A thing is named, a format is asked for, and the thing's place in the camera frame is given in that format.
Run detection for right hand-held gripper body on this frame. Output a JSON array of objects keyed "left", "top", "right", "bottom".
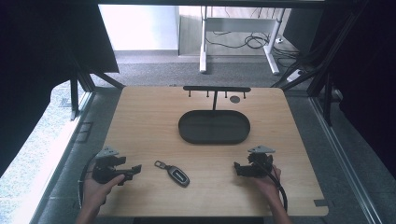
[{"left": 247, "top": 145, "right": 276, "bottom": 178}]

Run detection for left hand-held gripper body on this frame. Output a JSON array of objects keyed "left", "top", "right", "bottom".
[{"left": 92, "top": 146, "right": 127, "bottom": 185}]

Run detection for black car key fob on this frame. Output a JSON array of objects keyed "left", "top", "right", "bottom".
[{"left": 154, "top": 160, "right": 191, "bottom": 189}]

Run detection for black key holder with tray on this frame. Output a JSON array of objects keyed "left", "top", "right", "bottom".
[{"left": 177, "top": 86, "right": 252, "bottom": 146}]

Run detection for person's right hand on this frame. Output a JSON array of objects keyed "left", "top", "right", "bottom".
[{"left": 252, "top": 165, "right": 283, "bottom": 200}]

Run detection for person's left hand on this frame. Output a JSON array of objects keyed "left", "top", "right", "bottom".
[{"left": 83, "top": 174, "right": 126, "bottom": 208}]

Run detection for dark floor socket plate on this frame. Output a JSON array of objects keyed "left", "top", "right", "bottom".
[{"left": 74, "top": 121, "right": 94, "bottom": 144}]

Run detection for white power strip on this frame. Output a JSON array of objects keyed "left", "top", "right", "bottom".
[{"left": 286, "top": 68, "right": 304, "bottom": 83}]

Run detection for dark curtain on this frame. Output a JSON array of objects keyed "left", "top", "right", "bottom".
[
  {"left": 0, "top": 0, "right": 120, "bottom": 178},
  {"left": 281, "top": 0, "right": 396, "bottom": 180}
]

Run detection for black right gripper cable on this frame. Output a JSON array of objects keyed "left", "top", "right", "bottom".
[{"left": 261, "top": 161, "right": 289, "bottom": 213}]

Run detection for black metal frame stand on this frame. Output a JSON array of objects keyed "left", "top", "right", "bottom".
[
  {"left": 270, "top": 0, "right": 370, "bottom": 127},
  {"left": 68, "top": 59, "right": 126, "bottom": 121}
]

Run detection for aluminium floor rail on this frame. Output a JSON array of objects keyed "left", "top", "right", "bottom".
[{"left": 308, "top": 95, "right": 385, "bottom": 224}]

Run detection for black floor cables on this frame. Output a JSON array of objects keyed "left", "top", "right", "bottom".
[{"left": 205, "top": 30, "right": 302, "bottom": 60}]

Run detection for white metal desk frame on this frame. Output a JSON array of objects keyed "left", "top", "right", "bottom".
[{"left": 199, "top": 6, "right": 287, "bottom": 76}]

